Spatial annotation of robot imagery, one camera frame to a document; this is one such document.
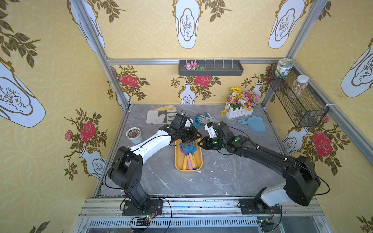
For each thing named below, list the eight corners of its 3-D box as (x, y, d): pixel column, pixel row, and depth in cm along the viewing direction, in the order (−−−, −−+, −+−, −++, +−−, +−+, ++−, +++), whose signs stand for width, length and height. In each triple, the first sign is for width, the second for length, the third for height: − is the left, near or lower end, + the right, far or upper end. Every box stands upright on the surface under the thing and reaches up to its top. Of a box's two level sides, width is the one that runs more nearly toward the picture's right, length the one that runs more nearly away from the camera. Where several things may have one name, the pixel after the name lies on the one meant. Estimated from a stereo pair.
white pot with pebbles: (128, 145, 101) (124, 138, 94) (131, 134, 106) (127, 127, 99) (141, 145, 100) (138, 138, 94) (144, 134, 106) (141, 127, 99)
